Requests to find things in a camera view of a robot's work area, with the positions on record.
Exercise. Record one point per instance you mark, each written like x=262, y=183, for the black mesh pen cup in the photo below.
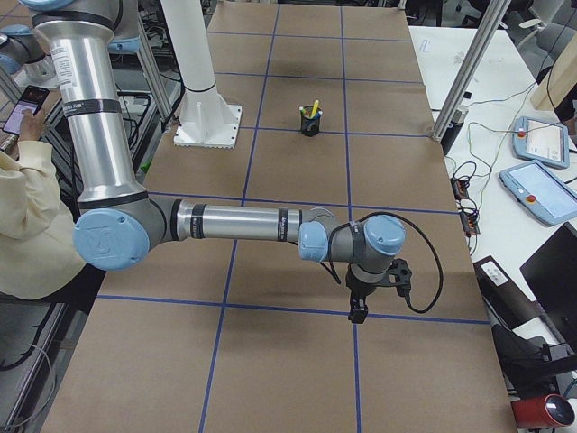
x=309, y=127

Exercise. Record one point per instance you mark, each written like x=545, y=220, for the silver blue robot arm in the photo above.
x=119, y=223

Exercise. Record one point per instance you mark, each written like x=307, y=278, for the teach pendant tablet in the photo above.
x=548, y=143
x=540, y=192

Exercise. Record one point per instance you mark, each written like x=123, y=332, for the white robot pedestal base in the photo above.
x=205, y=119

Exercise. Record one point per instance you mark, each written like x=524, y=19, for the person in cream jacket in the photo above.
x=38, y=258

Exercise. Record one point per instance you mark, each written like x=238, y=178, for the black monitor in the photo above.
x=550, y=273

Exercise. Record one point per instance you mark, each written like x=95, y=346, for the yellow highlighter pen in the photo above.
x=315, y=109

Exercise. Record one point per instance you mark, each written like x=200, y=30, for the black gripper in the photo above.
x=359, y=290

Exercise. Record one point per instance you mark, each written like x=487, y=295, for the aluminium frame post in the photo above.
x=480, y=42

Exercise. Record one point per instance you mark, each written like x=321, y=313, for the upper teach pendant tablet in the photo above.
x=548, y=143

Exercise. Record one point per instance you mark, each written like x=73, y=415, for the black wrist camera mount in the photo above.
x=398, y=275

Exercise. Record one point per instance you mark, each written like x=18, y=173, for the smartphone with lit screen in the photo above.
x=32, y=99

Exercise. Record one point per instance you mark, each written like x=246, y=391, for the lower teach pendant tablet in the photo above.
x=540, y=192

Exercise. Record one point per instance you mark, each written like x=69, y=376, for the red cylindrical speaker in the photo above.
x=545, y=411

